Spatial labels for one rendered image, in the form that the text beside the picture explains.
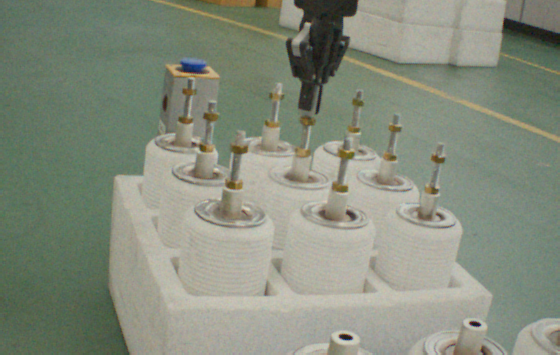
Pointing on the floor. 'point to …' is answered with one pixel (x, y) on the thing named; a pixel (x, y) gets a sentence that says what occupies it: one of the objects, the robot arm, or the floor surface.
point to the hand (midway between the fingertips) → (310, 98)
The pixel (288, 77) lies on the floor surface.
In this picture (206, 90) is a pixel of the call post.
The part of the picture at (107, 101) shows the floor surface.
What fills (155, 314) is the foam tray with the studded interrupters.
